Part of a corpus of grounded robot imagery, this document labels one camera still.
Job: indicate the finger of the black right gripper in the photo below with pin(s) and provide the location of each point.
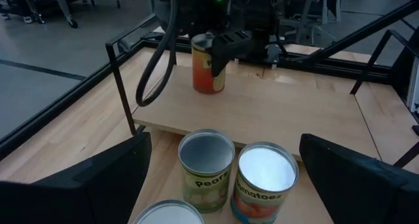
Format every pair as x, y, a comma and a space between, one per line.
229, 47

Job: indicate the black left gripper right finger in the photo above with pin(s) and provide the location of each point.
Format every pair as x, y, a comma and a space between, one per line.
360, 191

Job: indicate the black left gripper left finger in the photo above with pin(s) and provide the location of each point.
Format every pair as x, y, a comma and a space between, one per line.
82, 191

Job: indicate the pineapple can orange label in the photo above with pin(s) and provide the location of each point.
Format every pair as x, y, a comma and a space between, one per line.
201, 73

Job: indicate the oranges can green label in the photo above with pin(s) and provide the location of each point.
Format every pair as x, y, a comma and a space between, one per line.
168, 215

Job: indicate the tomatoes can blue label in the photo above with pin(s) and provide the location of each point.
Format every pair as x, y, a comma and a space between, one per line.
265, 171

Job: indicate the pears can green label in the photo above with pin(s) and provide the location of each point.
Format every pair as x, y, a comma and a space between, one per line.
206, 184

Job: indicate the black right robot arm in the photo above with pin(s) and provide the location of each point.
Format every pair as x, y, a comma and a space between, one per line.
196, 11

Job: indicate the wooden shelf black metal legs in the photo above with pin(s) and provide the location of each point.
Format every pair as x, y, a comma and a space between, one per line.
262, 112

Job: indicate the light office chair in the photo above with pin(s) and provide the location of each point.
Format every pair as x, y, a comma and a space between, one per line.
324, 1

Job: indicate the white aluminium profile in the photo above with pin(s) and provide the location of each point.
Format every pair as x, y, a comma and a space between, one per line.
414, 86

